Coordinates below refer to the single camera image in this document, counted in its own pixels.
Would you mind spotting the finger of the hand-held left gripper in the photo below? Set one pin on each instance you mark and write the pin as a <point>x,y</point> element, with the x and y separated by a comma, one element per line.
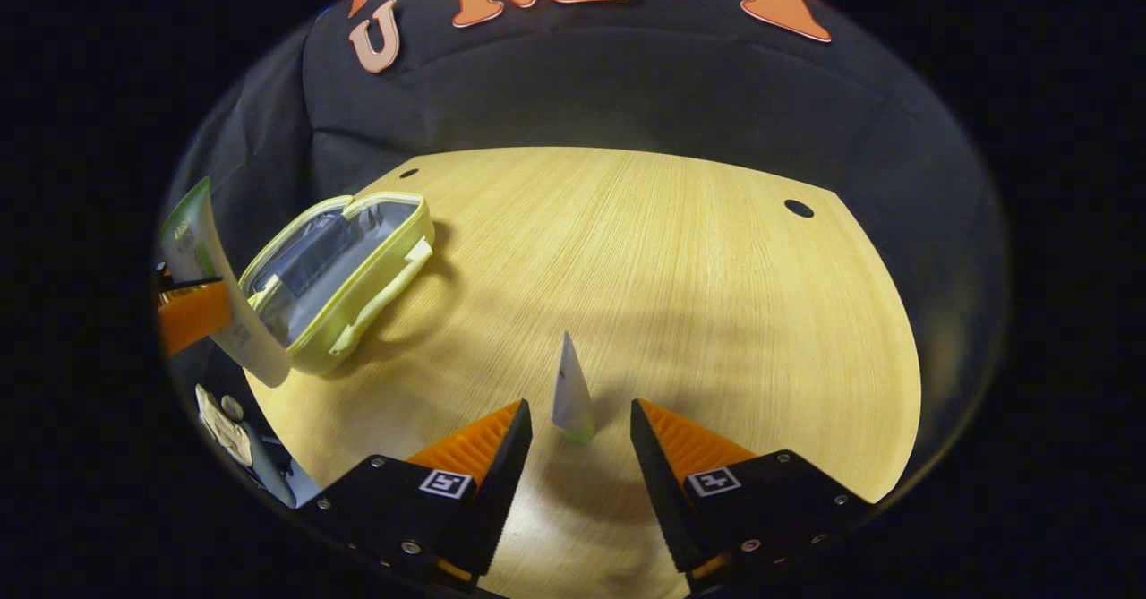
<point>188,317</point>

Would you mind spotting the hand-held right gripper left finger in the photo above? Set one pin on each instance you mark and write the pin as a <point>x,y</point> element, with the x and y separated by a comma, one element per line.
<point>497,492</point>

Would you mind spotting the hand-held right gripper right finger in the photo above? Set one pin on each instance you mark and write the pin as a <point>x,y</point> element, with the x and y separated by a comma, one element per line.
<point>662,483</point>

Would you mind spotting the large white and green tube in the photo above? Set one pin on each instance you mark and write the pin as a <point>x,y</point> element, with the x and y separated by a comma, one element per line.
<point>255,339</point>

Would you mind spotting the small white tube green cap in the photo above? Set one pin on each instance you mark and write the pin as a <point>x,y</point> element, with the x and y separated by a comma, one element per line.
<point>571,393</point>

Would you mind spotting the pale yellow suitcase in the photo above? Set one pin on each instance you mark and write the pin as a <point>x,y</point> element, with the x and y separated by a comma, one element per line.
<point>376,295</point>

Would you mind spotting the black backdrop cloth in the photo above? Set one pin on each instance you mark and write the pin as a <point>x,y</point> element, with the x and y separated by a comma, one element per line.
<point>627,89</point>

